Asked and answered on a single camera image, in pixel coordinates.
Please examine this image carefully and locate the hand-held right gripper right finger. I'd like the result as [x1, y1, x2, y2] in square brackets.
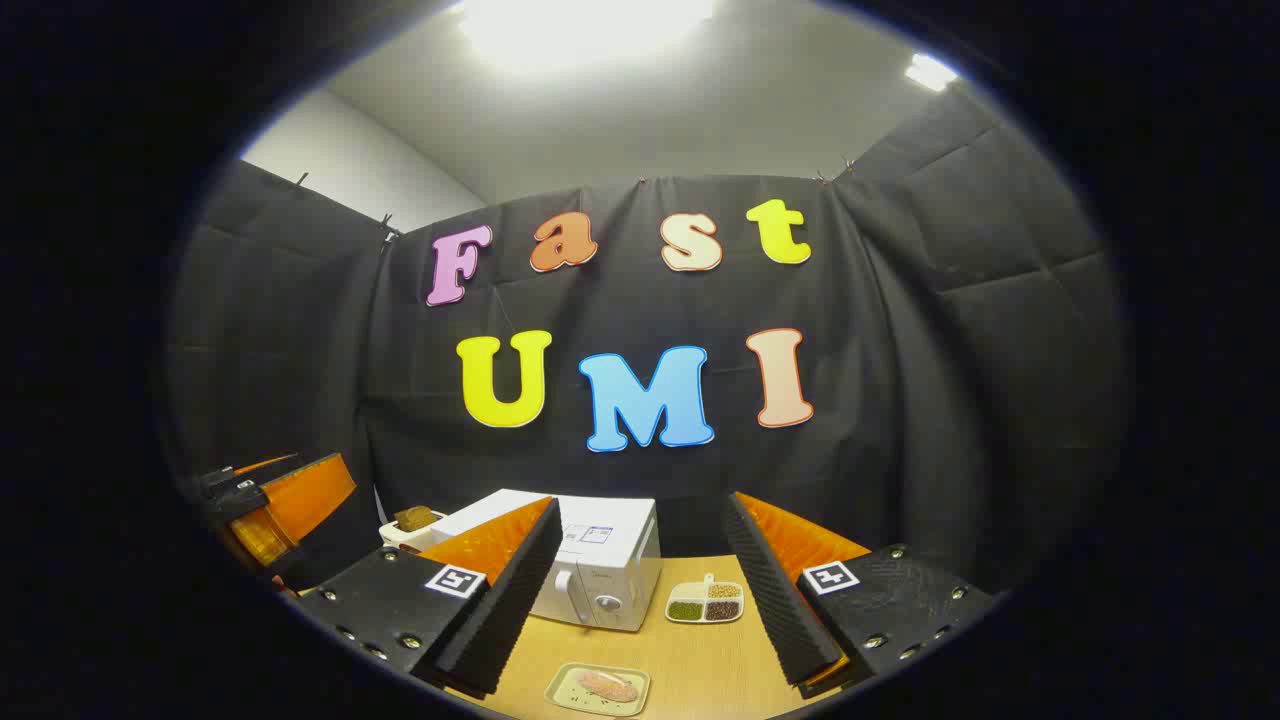
[722, 492, 998, 701]

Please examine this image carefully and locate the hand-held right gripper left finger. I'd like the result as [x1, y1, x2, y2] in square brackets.
[298, 497, 563, 698]

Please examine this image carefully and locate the pink food slice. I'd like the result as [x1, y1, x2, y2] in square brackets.
[578, 671, 639, 702]

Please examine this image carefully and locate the white microwave oven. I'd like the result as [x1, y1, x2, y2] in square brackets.
[430, 488, 663, 633]

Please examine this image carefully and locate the white divided bean dish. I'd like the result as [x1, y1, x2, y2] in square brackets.
[665, 573, 746, 625]

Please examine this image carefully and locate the pale green square plate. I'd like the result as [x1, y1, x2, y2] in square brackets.
[545, 663, 651, 718]

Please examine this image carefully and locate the white toaster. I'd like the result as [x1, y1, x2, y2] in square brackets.
[378, 505, 446, 553]

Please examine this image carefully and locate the black backdrop cloth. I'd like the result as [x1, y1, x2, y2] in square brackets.
[165, 85, 1136, 601]

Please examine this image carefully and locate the large ceiling light panel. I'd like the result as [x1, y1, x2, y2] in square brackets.
[455, 0, 716, 71]

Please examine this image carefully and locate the small ceiling light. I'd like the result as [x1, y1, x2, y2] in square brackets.
[905, 53, 959, 93]

